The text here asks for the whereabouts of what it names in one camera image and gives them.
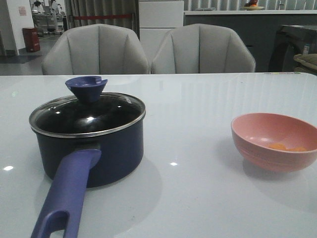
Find right grey upholstered chair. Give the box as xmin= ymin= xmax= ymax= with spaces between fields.
xmin=151 ymin=24 xmax=256 ymax=74

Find pink bowl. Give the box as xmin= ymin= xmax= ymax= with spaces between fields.
xmin=231 ymin=113 xmax=317 ymax=172

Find dark blue saucepan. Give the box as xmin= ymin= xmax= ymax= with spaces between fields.
xmin=29 ymin=92 xmax=147 ymax=238

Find red barrier belt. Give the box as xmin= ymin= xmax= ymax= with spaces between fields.
xmin=73 ymin=13 xmax=133 ymax=20

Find white cabinet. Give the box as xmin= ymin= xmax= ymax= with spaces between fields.
xmin=139 ymin=0 xmax=184 ymax=61

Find beige cushion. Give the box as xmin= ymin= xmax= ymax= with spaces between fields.
xmin=293 ymin=54 xmax=317 ymax=75

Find grey counter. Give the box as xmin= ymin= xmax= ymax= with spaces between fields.
xmin=184 ymin=10 xmax=317 ymax=72

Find red trash bin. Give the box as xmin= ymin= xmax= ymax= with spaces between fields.
xmin=22 ymin=27 xmax=40 ymax=52

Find glass lid with blue knob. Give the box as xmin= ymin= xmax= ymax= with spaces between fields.
xmin=29 ymin=76 xmax=146 ymax=138

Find fruit plate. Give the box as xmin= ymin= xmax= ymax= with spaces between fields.
xmin=242 ymin=0 xmax=264 ymax=10

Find dark appliance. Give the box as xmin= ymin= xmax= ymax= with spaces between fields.
xmin=268 ymin=25 xmax=317 ymax=72

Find orange ham slices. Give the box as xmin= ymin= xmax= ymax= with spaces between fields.
xmin=268 ymin=143 xmax=307 ymax=152

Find grey upholstered chair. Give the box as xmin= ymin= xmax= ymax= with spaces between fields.
xmin=151 ymin=24 xmax=256 ymax=74
xmin=42 ymin=24 xmax=150 ymax=75

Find left grey upholstered chair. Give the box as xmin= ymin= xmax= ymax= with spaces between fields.
xmin=42 ymin=24 xmax=150 ymax=75

